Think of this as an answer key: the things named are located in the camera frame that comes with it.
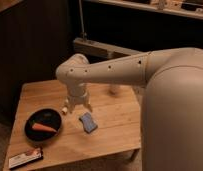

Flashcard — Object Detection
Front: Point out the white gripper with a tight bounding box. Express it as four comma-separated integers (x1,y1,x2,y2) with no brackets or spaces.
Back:
67,87,93,114

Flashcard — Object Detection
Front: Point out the black ceramic bowl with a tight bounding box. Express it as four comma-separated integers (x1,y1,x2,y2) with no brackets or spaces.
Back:
24,108,62,142

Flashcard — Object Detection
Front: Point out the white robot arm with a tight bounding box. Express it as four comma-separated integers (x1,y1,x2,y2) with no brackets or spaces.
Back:
56,47,203,171

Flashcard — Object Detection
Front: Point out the white paper cup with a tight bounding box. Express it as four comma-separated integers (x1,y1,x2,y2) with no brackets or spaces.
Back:
109,84,120,95

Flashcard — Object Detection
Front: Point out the wooden table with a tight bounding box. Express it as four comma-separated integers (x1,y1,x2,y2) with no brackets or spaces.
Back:
7,80,141,171

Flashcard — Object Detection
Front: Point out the orange carrot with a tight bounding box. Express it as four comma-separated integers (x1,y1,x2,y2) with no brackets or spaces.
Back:
32,123,57,133

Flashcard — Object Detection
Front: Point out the grey shelf ledge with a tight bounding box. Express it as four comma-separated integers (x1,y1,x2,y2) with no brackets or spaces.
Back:
73,37,139,59

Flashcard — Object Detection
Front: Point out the black snack bar packet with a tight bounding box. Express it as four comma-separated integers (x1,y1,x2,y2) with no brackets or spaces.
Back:
8,148,43,169

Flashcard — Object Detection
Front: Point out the metal pole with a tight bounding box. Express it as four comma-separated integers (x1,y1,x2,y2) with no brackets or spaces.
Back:
78,0,87,41

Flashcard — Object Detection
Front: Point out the upper wall shelf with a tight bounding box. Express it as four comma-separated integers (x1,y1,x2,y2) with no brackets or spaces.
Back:
85,0,203,20

